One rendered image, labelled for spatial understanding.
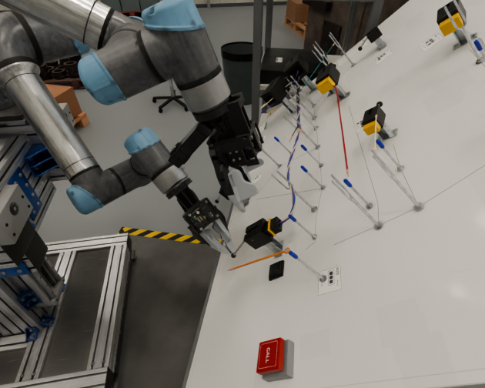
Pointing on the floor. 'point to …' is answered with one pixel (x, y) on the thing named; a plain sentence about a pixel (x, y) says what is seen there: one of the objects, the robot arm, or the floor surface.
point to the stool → (169, 98)
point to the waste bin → (239, 68)
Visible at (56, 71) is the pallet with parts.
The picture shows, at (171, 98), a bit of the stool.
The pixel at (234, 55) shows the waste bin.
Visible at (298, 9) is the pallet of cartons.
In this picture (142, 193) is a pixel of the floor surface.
